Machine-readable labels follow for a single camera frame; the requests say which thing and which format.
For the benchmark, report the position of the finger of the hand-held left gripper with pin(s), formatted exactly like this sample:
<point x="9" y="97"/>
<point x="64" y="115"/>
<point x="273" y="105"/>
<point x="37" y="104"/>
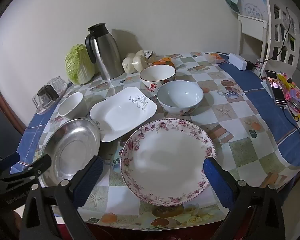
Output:
<point x="35" y="166"/>
<point x="11" y="158"/>

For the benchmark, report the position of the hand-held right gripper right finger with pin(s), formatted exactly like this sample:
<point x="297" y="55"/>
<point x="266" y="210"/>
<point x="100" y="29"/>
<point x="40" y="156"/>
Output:
<point x="220" y="182"/>

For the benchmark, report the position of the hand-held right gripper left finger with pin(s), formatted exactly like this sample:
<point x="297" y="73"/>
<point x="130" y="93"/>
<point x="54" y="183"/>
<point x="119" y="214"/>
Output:
<point x="86" y="182"/>

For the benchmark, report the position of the stainless steel plate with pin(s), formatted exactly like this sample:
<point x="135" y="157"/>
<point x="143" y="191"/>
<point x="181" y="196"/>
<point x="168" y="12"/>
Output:
<point x="72" y="150"/>

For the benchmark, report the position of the pink floral ceramic plate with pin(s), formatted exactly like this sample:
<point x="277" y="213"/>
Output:
<point x="165" y="160"/>

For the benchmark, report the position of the small plain white bowl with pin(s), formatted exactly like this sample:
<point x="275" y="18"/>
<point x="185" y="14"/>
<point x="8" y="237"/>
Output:
<point x="70" y="105"/>

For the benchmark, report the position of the white square leaf-print dish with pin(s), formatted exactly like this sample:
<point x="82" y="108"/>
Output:
<point x="117" y="115"/>

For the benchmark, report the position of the pale blue bowl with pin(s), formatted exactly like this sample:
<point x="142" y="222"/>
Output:
<point x="180" y="95"/>

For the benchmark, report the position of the strawberry print red-rim bowl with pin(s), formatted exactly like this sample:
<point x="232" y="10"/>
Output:
<point x="155" y="76"/>

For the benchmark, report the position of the glass cups on tray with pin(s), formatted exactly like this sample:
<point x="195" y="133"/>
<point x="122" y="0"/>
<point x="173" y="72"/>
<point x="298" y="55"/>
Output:
<point x="43" y="110"/>

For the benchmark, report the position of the glass jug with black lid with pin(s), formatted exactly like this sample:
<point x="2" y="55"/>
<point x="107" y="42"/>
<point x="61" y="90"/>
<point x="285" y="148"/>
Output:
<point x="47" y="93"/>

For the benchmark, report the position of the clear glass cup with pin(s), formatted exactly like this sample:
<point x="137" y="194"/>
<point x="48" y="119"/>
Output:
<point x="60" y="85"/>
<point x="51" y="83"/>

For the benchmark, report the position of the napa cabbage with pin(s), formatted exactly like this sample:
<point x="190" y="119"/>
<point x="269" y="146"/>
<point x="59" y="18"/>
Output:
<point x="78" y="65"/>

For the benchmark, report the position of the smartphone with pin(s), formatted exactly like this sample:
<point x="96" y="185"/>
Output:
<point x="276" y="87"/>

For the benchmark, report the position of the colourful printed packet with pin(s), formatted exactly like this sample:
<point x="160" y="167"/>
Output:
<point x="296" y="96"/>

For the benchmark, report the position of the black plug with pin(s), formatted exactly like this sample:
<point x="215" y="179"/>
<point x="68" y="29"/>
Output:
<point x="251" y="66"/>

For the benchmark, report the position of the orange snack packet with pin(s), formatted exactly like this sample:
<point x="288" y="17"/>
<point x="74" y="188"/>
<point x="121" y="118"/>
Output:
<point x="216" y="57"/>
<point x="163" y="61"/>

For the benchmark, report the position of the stainless steel thermos jug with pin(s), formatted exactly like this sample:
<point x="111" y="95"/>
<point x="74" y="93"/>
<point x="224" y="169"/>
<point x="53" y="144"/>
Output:
<point x="107" y="55"/>

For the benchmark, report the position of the bag of white steamed buns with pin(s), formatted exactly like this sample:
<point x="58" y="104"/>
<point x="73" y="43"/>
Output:
<point x="138" y="62"/>

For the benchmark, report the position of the white wooden chair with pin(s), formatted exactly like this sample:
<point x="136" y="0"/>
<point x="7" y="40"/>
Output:
<point x="270" y="30"/>

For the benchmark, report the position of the pale printed cushion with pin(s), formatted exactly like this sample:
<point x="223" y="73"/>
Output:
<point x="250" y="5"/>

